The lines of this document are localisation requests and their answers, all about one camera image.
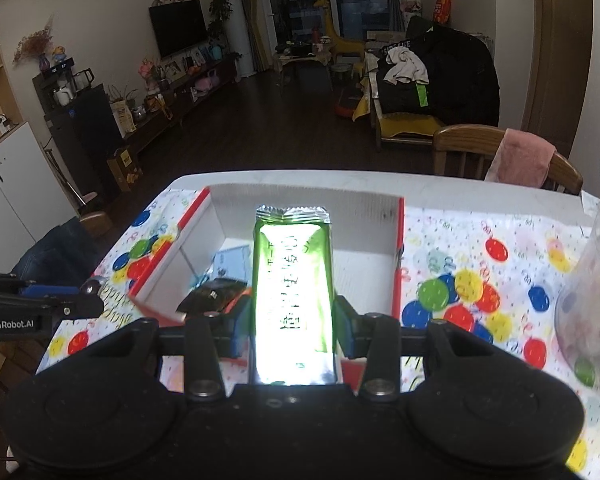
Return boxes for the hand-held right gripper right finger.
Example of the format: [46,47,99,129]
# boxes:
[333,294,476,402]

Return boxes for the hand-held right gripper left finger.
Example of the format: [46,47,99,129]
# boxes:
[111,294,254,402]

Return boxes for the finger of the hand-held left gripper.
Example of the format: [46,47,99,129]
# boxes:
[55,295,105,320]
[22,277,102,297]

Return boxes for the black snack packet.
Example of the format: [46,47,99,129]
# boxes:
[176,280,248,317]

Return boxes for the light blue snack packet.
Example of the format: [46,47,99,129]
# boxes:
[189,245,253,291]

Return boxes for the green silver snack packet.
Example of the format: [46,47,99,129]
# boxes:
[248,204,351,387]

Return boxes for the red cardboard box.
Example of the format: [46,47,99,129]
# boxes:
[128,184,407,386]

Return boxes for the small wooden chair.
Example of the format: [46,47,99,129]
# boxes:
[78,210,113,238]

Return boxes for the white cabinet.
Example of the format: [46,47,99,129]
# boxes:
[0,121,78,273]

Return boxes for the yellow cardboard box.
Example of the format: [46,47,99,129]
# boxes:
[106,145,143,193]

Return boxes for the balloon print tablecloth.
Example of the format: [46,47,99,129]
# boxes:
[35,187,600,478]

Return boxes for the black water dispenser cabinet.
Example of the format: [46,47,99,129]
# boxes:
[32,60,126,201]

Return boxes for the yellow paper bag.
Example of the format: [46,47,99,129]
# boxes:
[111,100,137,136]

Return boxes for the wooden sofa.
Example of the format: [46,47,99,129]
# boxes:
[367,60,501,153]

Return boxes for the dark tv console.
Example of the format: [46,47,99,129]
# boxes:
[130,55,241,156]

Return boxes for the red floor toy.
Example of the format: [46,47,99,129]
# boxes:
[334,91,363,120]

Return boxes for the dried flower vase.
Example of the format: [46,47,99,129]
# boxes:
[12,17,56,72]

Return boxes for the pink cloth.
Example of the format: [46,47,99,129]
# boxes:
[485,128,557,188]

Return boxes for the clear plastic bag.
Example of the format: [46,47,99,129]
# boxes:
[554,200,600,388]

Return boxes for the white cloth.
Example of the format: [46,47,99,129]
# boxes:
[382,46,431,86]

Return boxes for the coffee table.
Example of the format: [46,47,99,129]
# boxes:
[272,40,338,91]

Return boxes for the black jacket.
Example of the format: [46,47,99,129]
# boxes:
[377,16,501,128]

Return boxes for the flat screen television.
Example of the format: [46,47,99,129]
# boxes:
[148,0,207,59]

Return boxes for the white tower air conditioner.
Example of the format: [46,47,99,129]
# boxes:
[219,0,256,79]

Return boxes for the yellow giraffe toy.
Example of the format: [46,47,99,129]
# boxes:
[314,0,366,56]

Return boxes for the green potted plant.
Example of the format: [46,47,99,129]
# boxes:
[207,0,233,41]

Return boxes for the wooden door frame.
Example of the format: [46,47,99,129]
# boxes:
[522,0,593,161]

